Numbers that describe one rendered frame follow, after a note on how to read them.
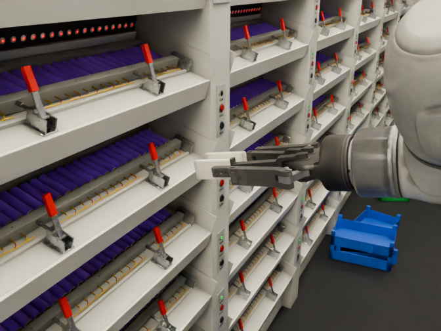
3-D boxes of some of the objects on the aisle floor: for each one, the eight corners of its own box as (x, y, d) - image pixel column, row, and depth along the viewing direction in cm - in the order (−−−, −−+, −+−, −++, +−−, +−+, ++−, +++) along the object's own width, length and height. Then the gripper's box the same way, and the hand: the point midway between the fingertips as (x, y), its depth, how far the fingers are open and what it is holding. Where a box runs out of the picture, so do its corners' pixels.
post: (297, 296, 207) (333, -169, 142) (290, 308, 200) (324, -178, 134) (256, 284, 216) (272, -160, 151) (249, 295, 208) (261, -168, 143)
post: (227, 417, 150) (232, -271, 85) (213, 441, 142) (207, -297, 77) (175, 393, 159) (144, -248, 93) (160, 414, 151) (114, -269, 85)
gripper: (343, 214, 54) (178, 208, 66) (370, 169, 67) (228, 171, 79) (336, 154, 52) (167, 159, 64) (365, 119, 65) (221, 129, 77)
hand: (220, 165), depth 70 cm, fingers open, 3 cm apart
